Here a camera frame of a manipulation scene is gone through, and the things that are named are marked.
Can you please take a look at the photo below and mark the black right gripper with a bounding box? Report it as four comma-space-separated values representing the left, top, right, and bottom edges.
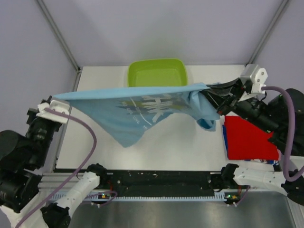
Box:
197, 78, 279, 134

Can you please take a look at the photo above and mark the light blue t shirt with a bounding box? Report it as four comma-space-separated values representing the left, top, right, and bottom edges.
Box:
54, 83, 220, 148

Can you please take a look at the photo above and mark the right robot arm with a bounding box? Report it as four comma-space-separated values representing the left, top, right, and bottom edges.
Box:
201, 79, 304, 205

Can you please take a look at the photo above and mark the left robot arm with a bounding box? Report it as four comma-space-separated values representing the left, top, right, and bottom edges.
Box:
0, 109, 108, 228

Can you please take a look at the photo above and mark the red folded t shirt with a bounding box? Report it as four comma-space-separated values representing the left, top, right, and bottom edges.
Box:
224, 116, 278, 160

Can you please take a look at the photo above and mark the green plastic basin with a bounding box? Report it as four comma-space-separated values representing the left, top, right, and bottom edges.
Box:
127, 58, 188, 87

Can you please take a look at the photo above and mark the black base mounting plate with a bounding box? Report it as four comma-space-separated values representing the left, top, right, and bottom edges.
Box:
80, 169, 251, 198

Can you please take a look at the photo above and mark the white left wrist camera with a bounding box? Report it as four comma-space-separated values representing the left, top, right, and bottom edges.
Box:
36, 97, 70, 124

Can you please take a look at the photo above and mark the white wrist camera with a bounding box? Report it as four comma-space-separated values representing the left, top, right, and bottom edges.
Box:
36, 97, 70, 124
240, 64, 268, 95

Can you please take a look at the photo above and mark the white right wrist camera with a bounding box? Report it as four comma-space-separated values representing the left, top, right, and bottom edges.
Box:
240, 64, 268, 95

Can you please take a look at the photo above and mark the right aluminium corner post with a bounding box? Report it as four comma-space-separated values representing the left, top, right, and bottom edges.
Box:
245, 0, 292, 66

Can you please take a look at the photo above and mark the aluminium corner post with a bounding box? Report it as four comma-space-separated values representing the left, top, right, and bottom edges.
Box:
35, 0, 81, 72
245, 0, 292, 66

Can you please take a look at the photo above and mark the left aluminium corner post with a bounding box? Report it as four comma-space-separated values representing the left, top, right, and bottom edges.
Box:
35, 0, 81, 72

